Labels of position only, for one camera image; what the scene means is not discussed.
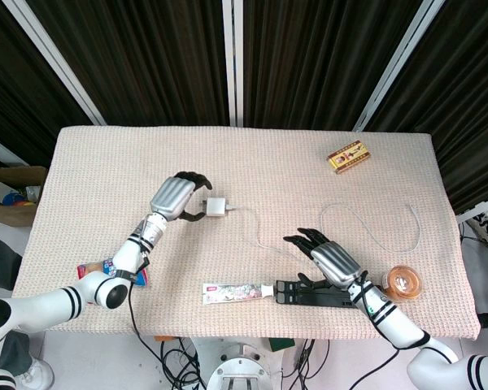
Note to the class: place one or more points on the blue red snack packet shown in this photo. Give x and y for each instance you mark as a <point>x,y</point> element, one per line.
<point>91,268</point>

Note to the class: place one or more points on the floral toothpaste tube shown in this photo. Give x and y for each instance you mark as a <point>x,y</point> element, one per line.
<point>232,293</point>

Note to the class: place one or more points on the yellow printed small box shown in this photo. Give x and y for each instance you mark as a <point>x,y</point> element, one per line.
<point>349,156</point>

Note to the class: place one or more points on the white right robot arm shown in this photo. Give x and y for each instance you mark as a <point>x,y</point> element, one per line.
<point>394,321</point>

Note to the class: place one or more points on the black folding stand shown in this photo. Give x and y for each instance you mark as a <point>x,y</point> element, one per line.
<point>309,298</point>

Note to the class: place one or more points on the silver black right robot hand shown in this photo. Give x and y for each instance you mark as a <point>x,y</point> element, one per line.
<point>336,262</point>

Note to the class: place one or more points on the white charger block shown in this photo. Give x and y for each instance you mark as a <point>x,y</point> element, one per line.
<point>216,206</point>

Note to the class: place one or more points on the beige woven tablecloth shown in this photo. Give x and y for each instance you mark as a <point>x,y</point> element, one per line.
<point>244,170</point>

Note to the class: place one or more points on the white frame post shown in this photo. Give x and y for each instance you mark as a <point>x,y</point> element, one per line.
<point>398,69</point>
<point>232,61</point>
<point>57,61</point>

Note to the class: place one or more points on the green block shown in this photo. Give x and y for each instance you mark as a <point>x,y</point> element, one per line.
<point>280,345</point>

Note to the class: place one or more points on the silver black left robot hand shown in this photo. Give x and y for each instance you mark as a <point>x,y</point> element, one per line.
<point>171,197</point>

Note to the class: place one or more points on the orange round lidded container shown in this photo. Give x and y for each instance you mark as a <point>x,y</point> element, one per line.
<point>403,282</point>

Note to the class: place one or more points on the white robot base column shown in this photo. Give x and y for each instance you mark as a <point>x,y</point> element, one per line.
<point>238,365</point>

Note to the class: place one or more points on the brown cardboard box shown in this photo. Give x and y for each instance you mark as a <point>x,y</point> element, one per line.
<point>12,191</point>

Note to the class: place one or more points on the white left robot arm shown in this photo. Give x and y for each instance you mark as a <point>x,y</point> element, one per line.
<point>61,298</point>

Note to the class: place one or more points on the dark pleated curtain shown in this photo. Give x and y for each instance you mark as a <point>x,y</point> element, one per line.
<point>12,89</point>
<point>463,105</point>
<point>317,57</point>
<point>146,57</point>

